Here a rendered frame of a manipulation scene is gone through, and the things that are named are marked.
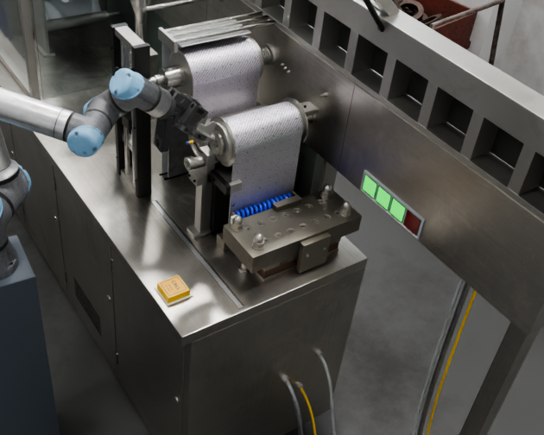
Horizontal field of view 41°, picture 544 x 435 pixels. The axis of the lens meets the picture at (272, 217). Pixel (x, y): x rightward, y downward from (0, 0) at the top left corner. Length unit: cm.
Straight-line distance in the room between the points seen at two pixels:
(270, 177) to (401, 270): 158
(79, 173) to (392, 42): 117
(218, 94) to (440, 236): 79
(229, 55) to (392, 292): 169
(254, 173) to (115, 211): 50
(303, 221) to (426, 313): 141
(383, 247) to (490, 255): 193
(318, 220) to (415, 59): 60
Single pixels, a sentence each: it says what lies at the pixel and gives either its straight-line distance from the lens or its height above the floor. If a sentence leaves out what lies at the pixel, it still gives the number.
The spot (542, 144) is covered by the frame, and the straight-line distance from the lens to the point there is 166.
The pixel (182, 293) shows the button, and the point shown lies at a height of 92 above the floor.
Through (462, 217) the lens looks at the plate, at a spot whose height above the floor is 131.
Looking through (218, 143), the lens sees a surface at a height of 126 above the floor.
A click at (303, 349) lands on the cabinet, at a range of 242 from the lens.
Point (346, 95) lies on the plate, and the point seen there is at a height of 139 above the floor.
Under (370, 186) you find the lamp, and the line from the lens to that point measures 209.
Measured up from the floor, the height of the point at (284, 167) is 114.
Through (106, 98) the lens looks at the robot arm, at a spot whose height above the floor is 145.
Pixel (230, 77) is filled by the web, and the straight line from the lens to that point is 222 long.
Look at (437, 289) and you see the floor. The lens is 360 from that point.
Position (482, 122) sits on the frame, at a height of 156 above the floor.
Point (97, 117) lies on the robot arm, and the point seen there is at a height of 145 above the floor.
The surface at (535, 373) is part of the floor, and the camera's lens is 342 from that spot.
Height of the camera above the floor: 241
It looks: 40 degrees down
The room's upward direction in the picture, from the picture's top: 7 degrees clockwise
